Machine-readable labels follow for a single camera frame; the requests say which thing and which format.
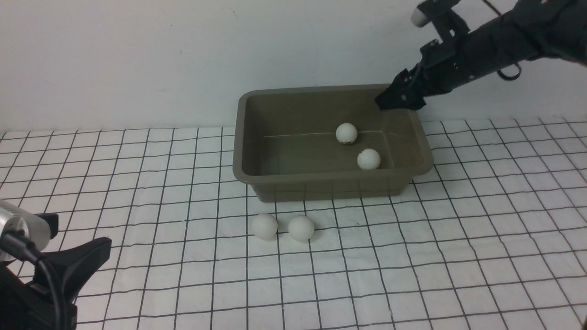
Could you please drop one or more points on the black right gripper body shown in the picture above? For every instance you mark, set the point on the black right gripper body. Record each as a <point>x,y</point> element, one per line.
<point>445,66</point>

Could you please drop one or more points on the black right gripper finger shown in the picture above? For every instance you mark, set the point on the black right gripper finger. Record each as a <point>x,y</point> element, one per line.
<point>411,92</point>
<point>391,97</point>

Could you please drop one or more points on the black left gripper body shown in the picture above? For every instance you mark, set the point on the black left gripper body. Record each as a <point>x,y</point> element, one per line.
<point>24,306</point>

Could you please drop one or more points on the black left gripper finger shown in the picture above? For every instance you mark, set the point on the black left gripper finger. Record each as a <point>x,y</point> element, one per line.
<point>75,266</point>

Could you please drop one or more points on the white printed ping-pong ball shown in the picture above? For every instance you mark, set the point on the white printed ping-pong ball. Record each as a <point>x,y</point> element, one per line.
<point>346,133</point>

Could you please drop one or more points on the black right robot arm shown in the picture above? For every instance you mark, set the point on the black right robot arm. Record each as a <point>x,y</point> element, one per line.
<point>532,30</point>

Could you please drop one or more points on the olive plastic bin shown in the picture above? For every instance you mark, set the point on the olive plastic bin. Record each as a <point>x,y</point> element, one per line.
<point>285,146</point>

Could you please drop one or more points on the white black-grid tablecloth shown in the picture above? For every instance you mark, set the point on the white black-grid tablecloth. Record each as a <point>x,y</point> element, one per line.
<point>493,237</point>

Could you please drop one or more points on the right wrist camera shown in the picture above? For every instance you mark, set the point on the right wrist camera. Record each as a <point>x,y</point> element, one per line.
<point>448,24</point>

